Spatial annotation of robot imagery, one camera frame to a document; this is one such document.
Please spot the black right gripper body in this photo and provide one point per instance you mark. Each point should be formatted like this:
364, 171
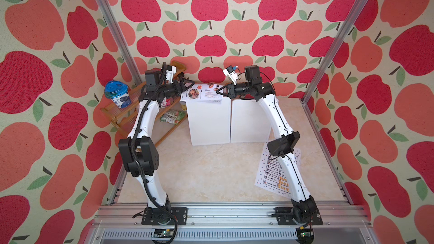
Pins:
242, 90

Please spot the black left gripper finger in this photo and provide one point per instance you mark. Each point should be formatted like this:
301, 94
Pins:
184, 90
185, 84

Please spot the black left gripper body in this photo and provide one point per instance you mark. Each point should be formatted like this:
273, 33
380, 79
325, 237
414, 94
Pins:
170, 90

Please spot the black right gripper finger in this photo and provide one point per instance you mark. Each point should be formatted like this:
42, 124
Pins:
224, 89
225, 95

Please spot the restaurant special menu sheet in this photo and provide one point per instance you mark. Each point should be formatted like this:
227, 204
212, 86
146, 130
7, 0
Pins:
203, 93

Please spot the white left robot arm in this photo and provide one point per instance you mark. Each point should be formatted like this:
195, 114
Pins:
139, 153

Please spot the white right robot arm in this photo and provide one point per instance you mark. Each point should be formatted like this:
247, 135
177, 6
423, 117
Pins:
282, 147

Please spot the left white rack box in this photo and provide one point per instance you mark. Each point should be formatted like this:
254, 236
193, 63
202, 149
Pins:
209, 122

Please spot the white rack box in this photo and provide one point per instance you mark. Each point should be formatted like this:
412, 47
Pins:
249, 122
209, 122

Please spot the right white rack box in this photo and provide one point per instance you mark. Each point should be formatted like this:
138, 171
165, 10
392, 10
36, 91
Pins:
249, 122

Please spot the pink lidded cup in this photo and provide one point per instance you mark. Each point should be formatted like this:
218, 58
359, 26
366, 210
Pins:
167, 102

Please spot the green snack packet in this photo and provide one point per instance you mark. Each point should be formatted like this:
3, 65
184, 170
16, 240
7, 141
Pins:
173, 117

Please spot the blue lidded yogurt cup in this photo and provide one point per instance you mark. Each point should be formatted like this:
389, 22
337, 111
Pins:
118, 92

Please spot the wooden spice shelf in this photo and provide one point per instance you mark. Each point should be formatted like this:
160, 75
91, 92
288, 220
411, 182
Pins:
123, 118

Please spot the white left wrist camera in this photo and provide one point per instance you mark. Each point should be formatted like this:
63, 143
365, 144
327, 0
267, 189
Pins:
170, 73

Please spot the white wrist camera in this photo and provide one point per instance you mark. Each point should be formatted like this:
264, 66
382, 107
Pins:
170, 73
231, 72

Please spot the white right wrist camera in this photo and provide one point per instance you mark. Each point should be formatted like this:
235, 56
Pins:
231, 72

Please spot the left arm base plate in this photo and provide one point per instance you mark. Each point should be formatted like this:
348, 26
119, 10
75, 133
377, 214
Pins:
176, 216

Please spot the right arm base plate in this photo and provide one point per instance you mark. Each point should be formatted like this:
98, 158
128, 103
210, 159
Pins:
291, 216

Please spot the left aluminium frame post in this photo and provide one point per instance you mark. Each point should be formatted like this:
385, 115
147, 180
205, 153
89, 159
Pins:
120, 40

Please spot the aluminium frame post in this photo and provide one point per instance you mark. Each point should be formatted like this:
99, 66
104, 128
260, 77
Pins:
120, 40
344, 30

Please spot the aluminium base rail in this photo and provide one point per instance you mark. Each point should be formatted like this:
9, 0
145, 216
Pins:
337, 222

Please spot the right aluminium frame post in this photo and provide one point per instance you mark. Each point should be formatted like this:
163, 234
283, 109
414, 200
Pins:
344, 30

